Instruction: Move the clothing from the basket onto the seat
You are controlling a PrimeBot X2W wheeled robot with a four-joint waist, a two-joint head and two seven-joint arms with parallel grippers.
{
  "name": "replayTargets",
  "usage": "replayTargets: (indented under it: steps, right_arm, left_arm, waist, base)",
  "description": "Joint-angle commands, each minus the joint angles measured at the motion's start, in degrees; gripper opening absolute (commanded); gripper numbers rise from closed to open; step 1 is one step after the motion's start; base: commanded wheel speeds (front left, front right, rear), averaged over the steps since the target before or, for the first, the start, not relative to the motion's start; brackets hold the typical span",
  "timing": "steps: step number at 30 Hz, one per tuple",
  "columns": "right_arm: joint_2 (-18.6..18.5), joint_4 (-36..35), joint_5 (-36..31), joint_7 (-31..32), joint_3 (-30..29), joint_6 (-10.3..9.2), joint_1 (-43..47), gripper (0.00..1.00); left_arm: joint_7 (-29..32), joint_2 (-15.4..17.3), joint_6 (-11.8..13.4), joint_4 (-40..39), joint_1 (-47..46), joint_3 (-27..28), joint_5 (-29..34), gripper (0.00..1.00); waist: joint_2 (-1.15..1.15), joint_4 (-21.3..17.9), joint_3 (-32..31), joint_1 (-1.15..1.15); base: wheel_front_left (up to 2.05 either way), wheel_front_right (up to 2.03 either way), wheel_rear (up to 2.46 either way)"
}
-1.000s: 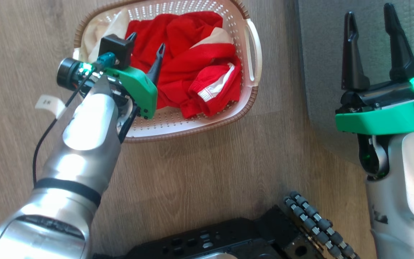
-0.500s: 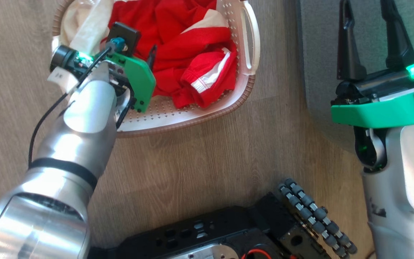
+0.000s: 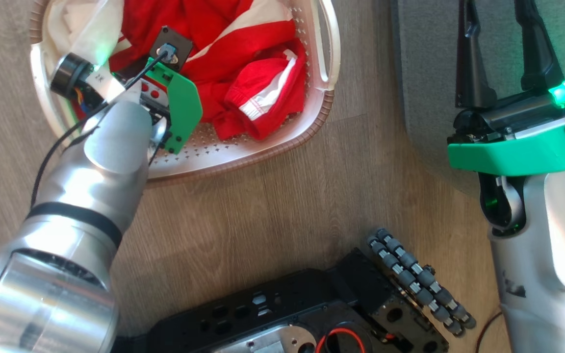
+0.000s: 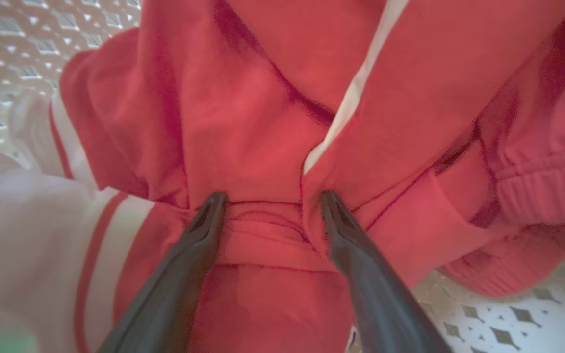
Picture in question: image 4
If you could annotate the red garment with white stripes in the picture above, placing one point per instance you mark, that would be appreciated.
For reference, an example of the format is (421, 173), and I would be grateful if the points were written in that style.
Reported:
(263, 108)

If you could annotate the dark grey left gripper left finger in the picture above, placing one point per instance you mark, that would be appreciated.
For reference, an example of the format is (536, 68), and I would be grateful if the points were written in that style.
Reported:
(174, 289)

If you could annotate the white perforated laundry basket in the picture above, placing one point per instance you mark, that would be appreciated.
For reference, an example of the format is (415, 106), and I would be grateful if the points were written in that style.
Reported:
(523, 318)

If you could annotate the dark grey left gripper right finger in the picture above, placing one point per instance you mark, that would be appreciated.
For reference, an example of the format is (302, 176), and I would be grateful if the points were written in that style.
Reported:
(380, 299)

